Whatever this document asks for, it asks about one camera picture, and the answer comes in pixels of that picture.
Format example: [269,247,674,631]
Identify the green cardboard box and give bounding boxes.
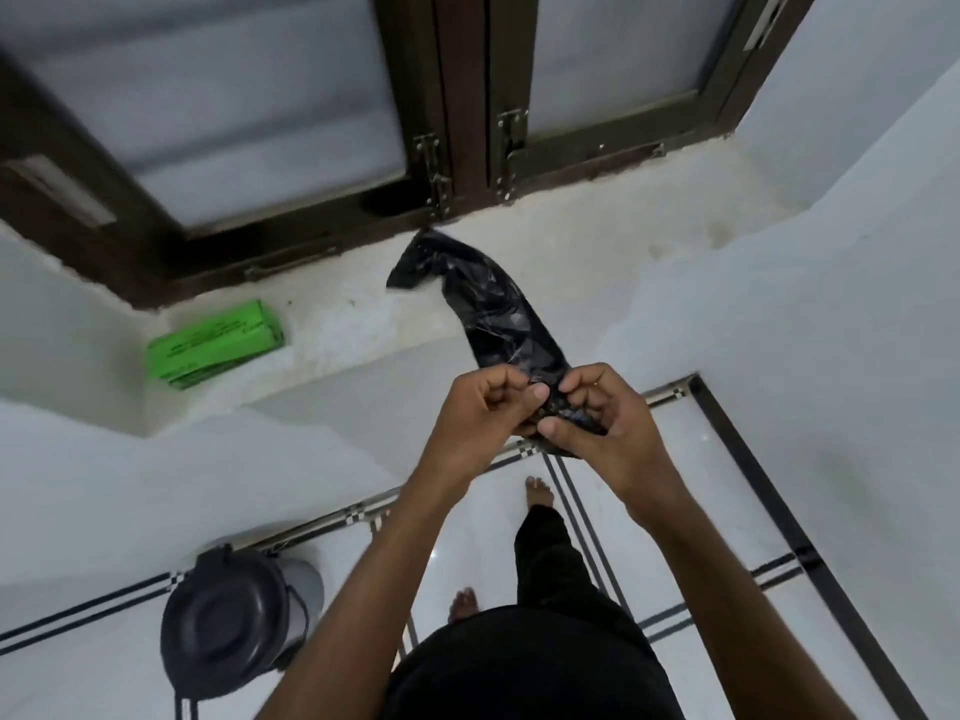
[144,299,286,391]

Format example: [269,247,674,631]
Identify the metal window stay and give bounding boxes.
[243,246,343,282]
[599,141,667,162]

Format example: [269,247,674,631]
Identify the person's right hand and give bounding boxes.
[536,363,676,518]

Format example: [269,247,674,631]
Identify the person's left hand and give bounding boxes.
[419,364,553,511]

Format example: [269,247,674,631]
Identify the person's right forearm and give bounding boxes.
[629,479,856,720]

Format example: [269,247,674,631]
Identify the person's black clothing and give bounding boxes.
[380,505,688,720]

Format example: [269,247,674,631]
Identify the metal window bolt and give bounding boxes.
[413,134,455,218]
[496,108,530,203]

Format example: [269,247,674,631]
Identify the black garbage bag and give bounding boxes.
[386,228,613,458]

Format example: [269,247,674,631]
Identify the person's left forearm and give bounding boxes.
[258,479,481,720]

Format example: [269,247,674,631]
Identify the grey pedal trash bin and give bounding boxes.
[159,543,325,720]

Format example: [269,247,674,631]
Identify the dark brown frosted window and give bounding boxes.
[0,0,823,310]

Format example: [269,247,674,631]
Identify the silver window hinge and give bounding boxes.
[742,0,789,52]
[7,155,118,230]

